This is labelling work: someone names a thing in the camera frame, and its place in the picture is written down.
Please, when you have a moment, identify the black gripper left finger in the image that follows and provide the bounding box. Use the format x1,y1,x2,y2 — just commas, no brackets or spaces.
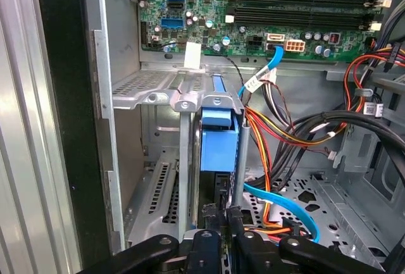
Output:
75,203,227,274

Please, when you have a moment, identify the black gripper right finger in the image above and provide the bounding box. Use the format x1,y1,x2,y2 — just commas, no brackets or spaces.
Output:
226,206,389,274

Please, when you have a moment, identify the orange power wire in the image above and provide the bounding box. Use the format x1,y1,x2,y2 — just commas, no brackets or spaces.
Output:
243,106,309,243

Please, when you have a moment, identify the blue data wire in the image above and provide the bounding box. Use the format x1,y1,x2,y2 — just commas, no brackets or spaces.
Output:
237,44,318,244

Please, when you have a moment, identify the hard disk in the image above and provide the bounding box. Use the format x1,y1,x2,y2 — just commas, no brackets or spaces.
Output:
191,73,247,235

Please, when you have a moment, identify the grey metal disk bay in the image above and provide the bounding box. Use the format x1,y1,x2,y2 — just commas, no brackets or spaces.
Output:
112,63,251,249

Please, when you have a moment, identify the white paper label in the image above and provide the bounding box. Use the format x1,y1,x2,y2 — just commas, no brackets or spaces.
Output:
183,41,203,70

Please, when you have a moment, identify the black open PC case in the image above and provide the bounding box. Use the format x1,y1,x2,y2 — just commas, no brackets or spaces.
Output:
31,0,405,274

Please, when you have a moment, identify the green motherboard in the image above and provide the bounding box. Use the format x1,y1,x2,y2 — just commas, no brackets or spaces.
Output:
137,0,393,63

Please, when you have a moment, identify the orange red wire bundle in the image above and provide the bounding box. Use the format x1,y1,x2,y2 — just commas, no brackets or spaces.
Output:
245,44,405,148

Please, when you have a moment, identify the thick black cable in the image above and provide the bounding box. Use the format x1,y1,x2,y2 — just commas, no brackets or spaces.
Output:
271,111,405,192

